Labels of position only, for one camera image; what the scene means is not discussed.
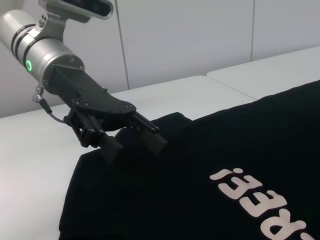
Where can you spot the black shirt with white print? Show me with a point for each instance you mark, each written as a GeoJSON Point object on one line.
{"type": "Point", "coordinates": [200, 140]}

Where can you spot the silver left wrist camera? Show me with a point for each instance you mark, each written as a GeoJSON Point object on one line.
{"type": "Point", "coordinates": [100, 10]}

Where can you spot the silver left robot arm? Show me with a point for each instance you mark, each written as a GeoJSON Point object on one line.
{"type": "Point", "coordinates": [45, 55]}

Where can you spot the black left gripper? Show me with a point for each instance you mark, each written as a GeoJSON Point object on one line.
{"type": "Point", "coordinates": [95, 100]}

